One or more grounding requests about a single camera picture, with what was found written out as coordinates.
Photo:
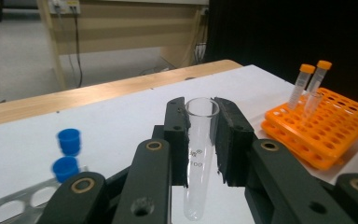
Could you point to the clear glass test tube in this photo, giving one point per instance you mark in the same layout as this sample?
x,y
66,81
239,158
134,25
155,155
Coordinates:
x,y
200,174
310,105

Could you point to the wooden table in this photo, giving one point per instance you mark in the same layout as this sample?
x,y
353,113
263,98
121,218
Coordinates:
x,y
74,96

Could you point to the orange capped test tube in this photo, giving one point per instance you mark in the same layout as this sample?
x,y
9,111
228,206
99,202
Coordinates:
x,y
318,77
299,88

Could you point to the power strip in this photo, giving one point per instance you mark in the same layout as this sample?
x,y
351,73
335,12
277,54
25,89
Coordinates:
x,y
64,6

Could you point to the blue capped test tube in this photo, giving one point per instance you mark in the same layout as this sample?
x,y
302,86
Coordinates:
x,y
69,141
65,168

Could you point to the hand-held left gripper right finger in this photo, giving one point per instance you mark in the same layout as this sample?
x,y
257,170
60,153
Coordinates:
x,y
234,140

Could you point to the metal test tube rack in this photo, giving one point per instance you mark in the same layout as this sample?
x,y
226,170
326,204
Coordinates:
x,y
18,205

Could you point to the orange test tube rack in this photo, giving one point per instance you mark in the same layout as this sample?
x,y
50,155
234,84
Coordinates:
x,y
323,133

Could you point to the black curtain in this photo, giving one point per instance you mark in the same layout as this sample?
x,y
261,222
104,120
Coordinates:
x,y
292,37

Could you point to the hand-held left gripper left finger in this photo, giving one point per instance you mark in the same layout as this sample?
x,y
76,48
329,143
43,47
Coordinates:
x,y
175,140

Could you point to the white board sheet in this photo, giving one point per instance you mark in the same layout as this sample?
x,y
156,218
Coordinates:
x,y
121,118

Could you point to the light wooden desk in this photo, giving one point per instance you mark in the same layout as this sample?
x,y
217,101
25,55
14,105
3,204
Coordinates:
x,y
121,34

